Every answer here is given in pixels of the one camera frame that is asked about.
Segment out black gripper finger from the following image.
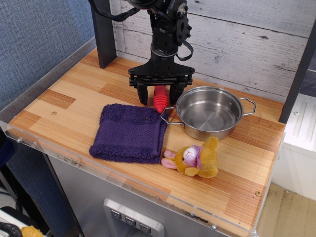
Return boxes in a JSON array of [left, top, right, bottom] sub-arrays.
[[137, 84, 148, 105], [169, 84, 184, 104]]

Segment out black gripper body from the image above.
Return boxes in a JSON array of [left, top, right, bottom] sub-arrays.
[[128, 56, 195, 88]]

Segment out red handled metal spoon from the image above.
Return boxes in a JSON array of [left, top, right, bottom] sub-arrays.
[[153, 85, 168, 113]]

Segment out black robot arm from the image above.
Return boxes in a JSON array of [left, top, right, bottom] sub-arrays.
[[89, 0, 195, 105]]

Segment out purple folded cloth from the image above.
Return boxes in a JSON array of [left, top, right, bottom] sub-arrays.
[[89, 104, 167, 164]]

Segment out stainless steel pot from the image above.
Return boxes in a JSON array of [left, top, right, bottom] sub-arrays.
[[160, 86, 257, 141]]

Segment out clear acrylic edge guard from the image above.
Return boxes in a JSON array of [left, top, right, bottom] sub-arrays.
[[0, 39, 285, 237]]

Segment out yellow plush bunny toy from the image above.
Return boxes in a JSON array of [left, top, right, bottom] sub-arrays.
[[161, 137, 219, 178]]

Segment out silver dispenser panel with buttons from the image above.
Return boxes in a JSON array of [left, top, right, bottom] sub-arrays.
[[103, 198, 165, 237]]

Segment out white appliance at right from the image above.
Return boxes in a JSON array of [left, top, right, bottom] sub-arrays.
[[272, 94, 316, 200]]

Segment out yellow black object bottom left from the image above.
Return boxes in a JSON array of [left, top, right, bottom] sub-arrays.
[[0, 222, 44, 237]]

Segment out dark grey left post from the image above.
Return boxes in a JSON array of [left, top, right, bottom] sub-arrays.
[[91, 8, 117, 69]]

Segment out dark grey post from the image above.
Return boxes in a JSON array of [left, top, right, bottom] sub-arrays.
[[91, 8, 117, 69], [278, 21, 316, 124]]

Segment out dark grey right post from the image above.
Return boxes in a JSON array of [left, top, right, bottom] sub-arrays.
[[278, 21, 316, 124]]

